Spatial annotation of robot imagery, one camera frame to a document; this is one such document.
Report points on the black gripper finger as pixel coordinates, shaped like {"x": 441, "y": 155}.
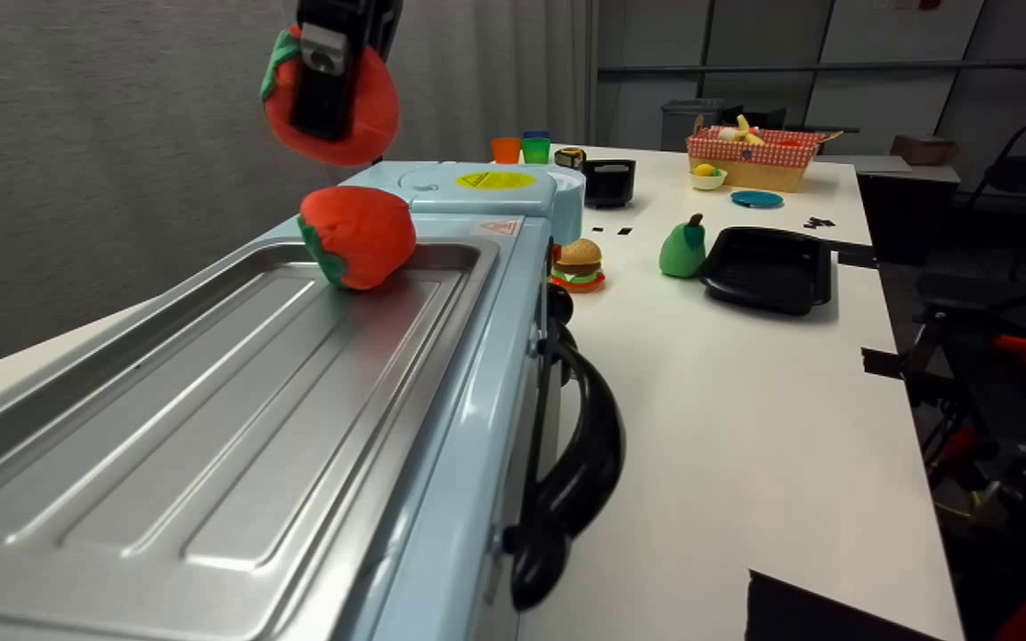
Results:
{"x": 325, "y": 83}

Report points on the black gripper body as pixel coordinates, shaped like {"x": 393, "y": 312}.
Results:
{"x": 348, "y": 21}

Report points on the red plushie on oven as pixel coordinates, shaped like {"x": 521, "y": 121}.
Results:
{"x": 360, "y": 235}

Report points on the light blue toy oven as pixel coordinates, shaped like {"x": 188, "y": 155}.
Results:
{"x": 268, "y": 458}

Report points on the green pear plushie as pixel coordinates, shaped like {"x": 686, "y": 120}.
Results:
{"x": 686, "y": 250}

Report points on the black ridged tray plate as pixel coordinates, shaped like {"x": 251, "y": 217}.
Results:
{"x": 768, "y": 269}

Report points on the orange cup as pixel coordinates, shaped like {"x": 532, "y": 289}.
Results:
{"x": 506, "y": 148}

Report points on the green cup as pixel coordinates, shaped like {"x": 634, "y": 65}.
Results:
{"x": 534, "y": 148}

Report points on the black cup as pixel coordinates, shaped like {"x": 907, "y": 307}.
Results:
{"x": 608, "y": 183}

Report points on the toy hamburger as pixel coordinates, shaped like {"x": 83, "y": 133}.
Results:
{"x": 578, "y": 264}

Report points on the pink basket with food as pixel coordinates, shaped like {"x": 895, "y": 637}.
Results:
{"x": 754, "y": 158}

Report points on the teal small lid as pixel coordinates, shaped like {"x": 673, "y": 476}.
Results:
{"x": 755, "y": 202}

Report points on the black oven door handle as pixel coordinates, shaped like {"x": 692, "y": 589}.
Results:
{"x": 576, "y": 458}

